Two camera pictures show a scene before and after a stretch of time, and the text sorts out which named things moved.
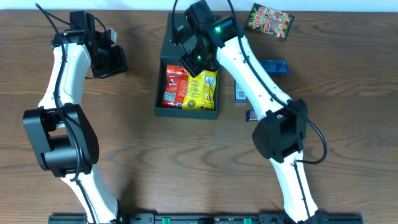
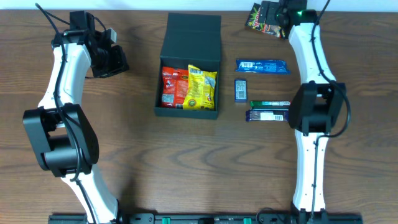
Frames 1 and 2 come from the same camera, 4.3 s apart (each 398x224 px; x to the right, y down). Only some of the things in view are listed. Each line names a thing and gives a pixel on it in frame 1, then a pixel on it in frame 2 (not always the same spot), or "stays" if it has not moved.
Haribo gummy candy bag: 270,21 stays
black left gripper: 115,62 stays
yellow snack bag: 200,91 stays
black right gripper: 193,62 to 270,12
